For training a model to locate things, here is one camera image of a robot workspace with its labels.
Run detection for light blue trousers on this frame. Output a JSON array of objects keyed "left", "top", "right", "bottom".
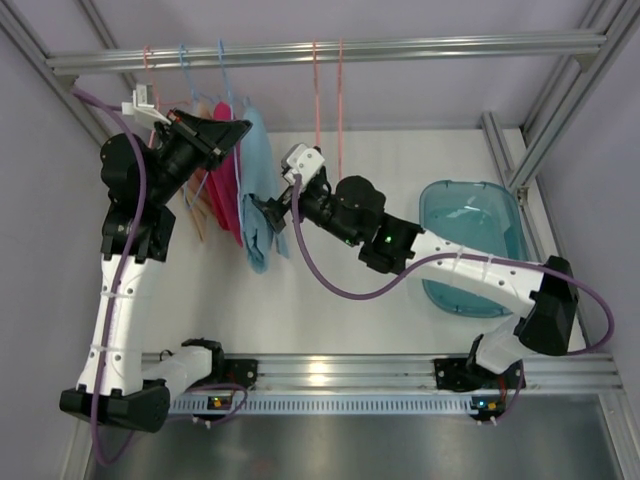
[{"left": 240, "top": 105, "right": 289, "bottom": 274}]

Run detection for magenta pink trousers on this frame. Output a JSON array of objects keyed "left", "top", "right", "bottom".
[{"left": 201, "top": 100, "right": 246, "bottom": 248}]

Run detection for blue hanger of pink trousers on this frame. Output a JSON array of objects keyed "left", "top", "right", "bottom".
[{"left": 179, "top": 44, "right": 216, "bottom": 207}]

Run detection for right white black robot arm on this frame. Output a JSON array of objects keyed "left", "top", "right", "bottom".
[{"left": 252, "top": 172, "right": 578, "bottom": 392}]

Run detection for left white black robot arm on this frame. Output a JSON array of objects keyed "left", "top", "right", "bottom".
[{"left": 59, "top": 109, "right": 252, "bottom": 433}]

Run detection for beige trousers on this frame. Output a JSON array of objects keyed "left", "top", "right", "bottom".
[{"left": 179, "top": 101, "right": 219, "bottom": 244}]

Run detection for far left pink hanger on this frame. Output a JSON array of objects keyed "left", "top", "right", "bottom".
[{"left": 143, "top": 45, "right": 160, "bottom": 148}]

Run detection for pink empty hanger left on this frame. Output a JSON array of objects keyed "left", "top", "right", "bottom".
[{"left": 312, "top": 39, "right": 322, "bottom": 147}]

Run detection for pink empty hanger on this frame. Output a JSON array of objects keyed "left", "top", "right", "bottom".
[
  {"left": 337, "top": 38, "right": 344, "bottom": 180},
  {"left": 312, "top": 39, "right": 322, "bottom": 147}
]

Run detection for pink empty hanger right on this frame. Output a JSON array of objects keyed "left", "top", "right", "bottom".
[{"left": 337, "top": 38, "right": 344, "bottom": 180}]

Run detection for teal plastic bin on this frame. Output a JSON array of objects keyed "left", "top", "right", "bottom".
[{"left": 419, "top": 180, "right": 529, "bottom": 318}]

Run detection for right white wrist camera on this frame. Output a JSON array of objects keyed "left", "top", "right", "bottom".
[{"left": 281, "top": 143, "right": 325, "bottom": 188}]

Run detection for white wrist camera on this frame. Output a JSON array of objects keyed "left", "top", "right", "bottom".
[
  {"left": 121, "top": 83, "right": 171, "bottom": 130},
  {"left": 281, "top": 143, "right": 325, "bottom": 188}
]

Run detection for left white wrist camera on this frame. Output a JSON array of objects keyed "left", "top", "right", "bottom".
[{"left": 121, "top": 83, "right": 171, "bottom": 130}]

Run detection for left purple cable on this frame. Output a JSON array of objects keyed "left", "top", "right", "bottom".
[{"left": 72, "top": 87, "right": 151, "bottom": 466}]

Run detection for aluminium hanging rail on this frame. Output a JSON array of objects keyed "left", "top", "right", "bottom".
[{"left": 46, "top": 29, "right": 607, "bottom": 76}]

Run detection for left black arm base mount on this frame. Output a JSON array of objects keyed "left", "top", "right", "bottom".
[{"left": 213, "top": 358, "right": 259, "bottom": 390}]

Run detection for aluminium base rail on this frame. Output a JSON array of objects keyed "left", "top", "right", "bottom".
[{"left": 225, "top": 353, "right": 623, "bottom": 395}]

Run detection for left aluminium frame post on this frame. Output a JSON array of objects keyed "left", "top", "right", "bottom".
[{"left": 1, "top": 1, "right": 119, "bottom": 145}]

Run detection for aluminium frame post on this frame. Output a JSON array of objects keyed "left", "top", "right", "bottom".
[
  {"left": 1, "top": 1, "right": 119, "bottom": 145},
  {"left": 480, "top": 0, "right": 640, "bottom": 201}
]

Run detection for slotted grey cable duct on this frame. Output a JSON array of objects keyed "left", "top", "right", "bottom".
[{"left": 169, "top": 392, "right": 503, "bottom": 416}]

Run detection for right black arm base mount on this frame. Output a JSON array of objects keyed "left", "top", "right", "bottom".
[{"left": 433, "top": 358, "right": 496, "bottom": 393}]

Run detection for right aluminium frame post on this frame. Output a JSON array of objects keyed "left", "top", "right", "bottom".
[{"left": 480, "top": 0, "right": 640, "bottom": 201}]

